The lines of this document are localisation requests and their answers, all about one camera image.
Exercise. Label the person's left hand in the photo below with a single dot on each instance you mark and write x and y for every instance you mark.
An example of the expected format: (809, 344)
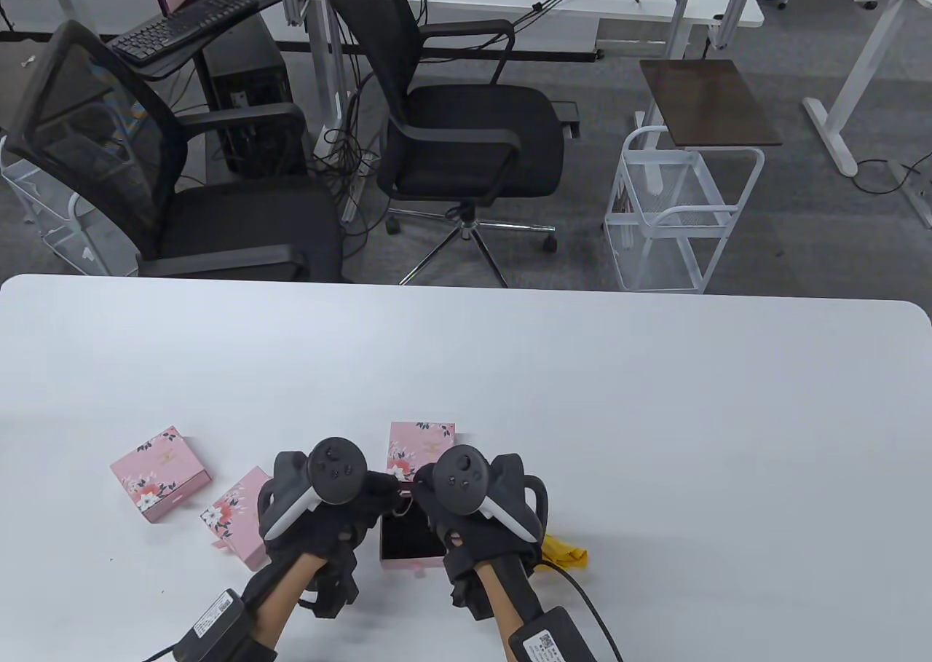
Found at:
(342, 523)

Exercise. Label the person's right hand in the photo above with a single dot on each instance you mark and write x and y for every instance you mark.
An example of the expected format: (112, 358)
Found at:
(466, 538)

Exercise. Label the yellow cleaning cloth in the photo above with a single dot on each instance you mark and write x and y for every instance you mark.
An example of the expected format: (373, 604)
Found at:
(568, 553)

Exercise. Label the pink floral box sleeve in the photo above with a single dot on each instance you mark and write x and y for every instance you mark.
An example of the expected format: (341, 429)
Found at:
(419, 443)

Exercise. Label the person's left forearm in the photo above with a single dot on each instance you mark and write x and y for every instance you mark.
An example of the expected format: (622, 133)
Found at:
(287, 596)

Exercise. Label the black labelled forearm box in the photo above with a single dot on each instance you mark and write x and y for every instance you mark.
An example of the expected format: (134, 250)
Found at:
(218, 629)
(553, 636)

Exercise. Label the person's right forearm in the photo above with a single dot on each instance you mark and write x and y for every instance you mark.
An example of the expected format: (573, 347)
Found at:
(510, 596)

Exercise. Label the grey hand controller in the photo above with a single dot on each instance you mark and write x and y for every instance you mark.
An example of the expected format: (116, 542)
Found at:
(335, 469)
(462, 476)

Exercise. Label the pink floral gift box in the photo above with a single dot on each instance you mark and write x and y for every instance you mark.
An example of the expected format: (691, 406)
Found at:
(156, 473)

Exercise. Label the black mesh office chair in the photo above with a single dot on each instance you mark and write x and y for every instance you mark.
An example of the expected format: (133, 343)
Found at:
(240, 225)

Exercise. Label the black chair chrome base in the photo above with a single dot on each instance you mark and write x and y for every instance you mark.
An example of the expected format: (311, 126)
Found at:
(473, 138)

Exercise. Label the black computer tower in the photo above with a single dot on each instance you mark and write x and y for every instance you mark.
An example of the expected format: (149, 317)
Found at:
(247, 72)

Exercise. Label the dark brown wooden board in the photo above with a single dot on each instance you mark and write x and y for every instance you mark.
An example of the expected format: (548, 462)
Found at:
(710, 101)

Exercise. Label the black keyboard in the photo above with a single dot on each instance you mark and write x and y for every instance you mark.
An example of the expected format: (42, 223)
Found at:
(182, 25)

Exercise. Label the white desk foot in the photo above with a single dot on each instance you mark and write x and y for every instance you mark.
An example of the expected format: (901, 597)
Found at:
(919, 207)

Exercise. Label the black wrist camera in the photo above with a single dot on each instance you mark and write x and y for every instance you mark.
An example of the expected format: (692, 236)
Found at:
(335, 589)
(466, 593)

